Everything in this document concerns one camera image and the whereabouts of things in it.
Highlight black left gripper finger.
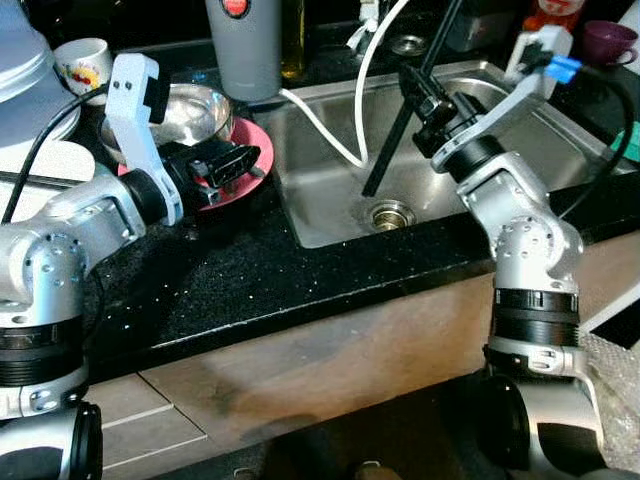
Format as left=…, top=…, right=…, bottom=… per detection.
left=215, top=172, right=269, bottom=210
left=228, top=143, right=275, bottom=174

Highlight pink round plate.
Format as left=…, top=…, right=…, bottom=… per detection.
left=117, top=117, right=277, bottom=212

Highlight stainless steel bowl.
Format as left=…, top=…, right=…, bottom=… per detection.
left=100, top=84, right=237, bottom=167

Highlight long black chopstick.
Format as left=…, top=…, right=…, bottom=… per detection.
left=361, top=0, right=467, bottom=198

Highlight metal faucet base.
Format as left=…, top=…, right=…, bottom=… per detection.
left=390, top=35, right=427, bottom=57

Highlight white cloth tie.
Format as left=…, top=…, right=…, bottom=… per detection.
left=344, top=0, right=382, bottom=53

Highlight stainless steel sink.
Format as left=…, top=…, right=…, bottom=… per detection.
left=253, top=58, right=640, bottom=251

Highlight grey thermos jug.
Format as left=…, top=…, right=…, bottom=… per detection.
left=205, top=0, right=285, bottom=102

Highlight metal sink drain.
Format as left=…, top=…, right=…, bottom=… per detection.
left=369, top=199, right=418, bottom=233

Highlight yellow oil bottle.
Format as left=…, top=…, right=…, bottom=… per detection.
left=280, top=0, right=307, bottom=80

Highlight orange red package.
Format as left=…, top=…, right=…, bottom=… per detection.
left=522, top=0, right=582, bottom=37

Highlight white round plate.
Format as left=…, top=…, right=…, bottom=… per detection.
left=0, top=140, right=97, bottom=217

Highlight white mug with print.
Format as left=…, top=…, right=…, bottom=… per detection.
left=52, top=38, right=114, bottom=107

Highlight thin black rod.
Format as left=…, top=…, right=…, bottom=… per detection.
left=0, top=171, right=101, bottom=188

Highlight green sponge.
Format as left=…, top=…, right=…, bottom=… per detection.
left=610, top=124, right=640, bottom=162

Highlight purple cup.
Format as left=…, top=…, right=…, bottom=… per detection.
left=582, top=20, right=639, bottom=67

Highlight brown cabinet front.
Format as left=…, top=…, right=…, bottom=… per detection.
left=0, top=230, right=640, bottom=471

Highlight grey round container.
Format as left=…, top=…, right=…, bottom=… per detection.
left=0, top=0, right=57, bottom=137

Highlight bubble wrap bag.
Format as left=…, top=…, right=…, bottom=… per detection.
left=578, top=330, right=640, bottom=473

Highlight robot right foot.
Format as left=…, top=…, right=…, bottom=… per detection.
left=353, top=461, right=402, bottom=480

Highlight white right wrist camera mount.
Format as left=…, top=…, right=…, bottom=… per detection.
left=435, top=25, right=578, bottom=169

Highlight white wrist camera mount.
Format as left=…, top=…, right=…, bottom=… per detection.
left=105, top=53, right=187, bottom=227
left=435, top=25, right=578, bottom=169

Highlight white hose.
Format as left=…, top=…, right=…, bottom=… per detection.
left=279, top=0, right=413, bottom=169

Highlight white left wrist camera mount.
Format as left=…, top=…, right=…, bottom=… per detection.
left=105, top=53, right=187, bottom=227

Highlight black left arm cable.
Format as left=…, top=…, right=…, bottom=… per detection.
left=0, top=85, right=113, bottom=227

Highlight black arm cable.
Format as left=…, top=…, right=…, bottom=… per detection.
left=553, top=58, right=640, bottom=223
left=0, top=85, right=113, bottom=227

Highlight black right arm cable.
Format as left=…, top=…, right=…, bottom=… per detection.
left=553, top=58, right=640, bottom=223

